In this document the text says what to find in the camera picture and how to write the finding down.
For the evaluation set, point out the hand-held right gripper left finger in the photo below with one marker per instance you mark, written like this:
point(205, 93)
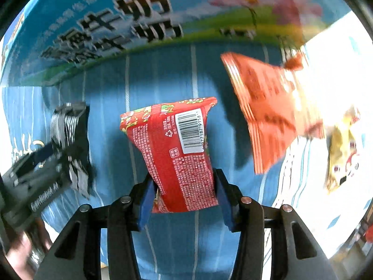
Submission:
point(147, 207)

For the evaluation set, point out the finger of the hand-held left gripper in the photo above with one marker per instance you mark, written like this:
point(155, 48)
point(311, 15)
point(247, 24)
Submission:
point(39, 159)
point(48, 195)

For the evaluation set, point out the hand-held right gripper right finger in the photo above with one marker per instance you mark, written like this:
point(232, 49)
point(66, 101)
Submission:
point(225, 207)

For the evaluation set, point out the black and silver snack packet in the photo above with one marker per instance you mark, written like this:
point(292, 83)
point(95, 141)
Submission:
point(72, 134)

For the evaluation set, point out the red snack packet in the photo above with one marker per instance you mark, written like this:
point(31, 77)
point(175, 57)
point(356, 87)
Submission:
point(180, 157)

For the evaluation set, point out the person's left forearm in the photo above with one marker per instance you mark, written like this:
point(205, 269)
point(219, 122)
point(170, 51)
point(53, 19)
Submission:
point(20, 253)

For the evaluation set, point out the orange snack packet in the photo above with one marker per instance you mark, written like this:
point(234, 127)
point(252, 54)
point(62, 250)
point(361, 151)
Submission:
point(268, 105)

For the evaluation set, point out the yellow snack packet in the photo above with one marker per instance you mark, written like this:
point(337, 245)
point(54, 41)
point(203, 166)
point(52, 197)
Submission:
point(339, 151)

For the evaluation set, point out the blue milk carton box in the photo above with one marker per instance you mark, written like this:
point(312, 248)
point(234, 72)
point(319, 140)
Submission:
point(166, 75)

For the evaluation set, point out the blue printed carton box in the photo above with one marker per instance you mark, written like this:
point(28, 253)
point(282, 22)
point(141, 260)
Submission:
point(87, 11)

